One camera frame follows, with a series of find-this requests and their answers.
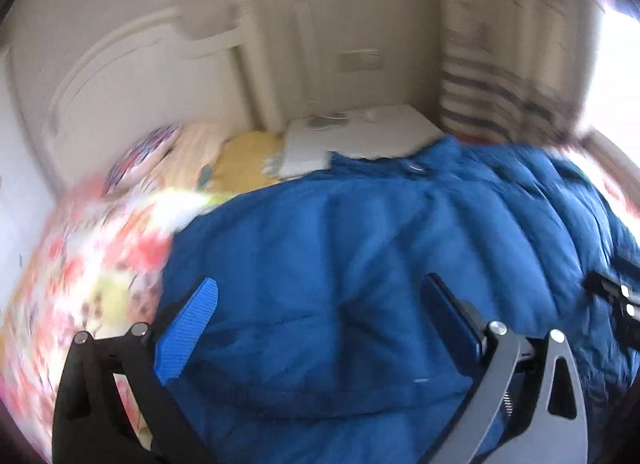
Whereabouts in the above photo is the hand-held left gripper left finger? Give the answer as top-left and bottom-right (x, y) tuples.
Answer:
(52, 277), (219, 464)

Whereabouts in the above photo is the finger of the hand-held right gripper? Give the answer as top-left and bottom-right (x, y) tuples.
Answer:
(584, 269), (640, 345)

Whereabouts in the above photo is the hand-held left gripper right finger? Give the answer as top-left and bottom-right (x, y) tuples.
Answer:
(415, 273), (590, 464)

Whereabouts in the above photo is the blue puffer jacket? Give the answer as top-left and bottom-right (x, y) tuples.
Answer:
(157, 137), (640, 464)

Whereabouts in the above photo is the floral blanket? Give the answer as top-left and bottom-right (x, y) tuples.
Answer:
(0, 144), (640, 460)

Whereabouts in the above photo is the red blue patterned pillow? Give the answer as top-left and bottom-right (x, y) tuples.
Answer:
(102, 124), (183, 197)

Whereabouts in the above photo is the pink striped pillow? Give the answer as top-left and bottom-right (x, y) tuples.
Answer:
(150, 121), (231, 187)

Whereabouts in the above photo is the yellow bed sheet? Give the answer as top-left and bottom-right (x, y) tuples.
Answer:
(200, 130), (287, 195)

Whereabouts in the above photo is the white nightstand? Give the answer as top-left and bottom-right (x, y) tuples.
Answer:
(277, 104), (447, 181)

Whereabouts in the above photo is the beige striped curtain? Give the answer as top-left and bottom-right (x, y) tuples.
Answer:
(435, 0), (603, 145)

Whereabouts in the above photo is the white bed headboard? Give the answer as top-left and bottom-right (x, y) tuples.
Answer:
(10, 0), (281, 185)

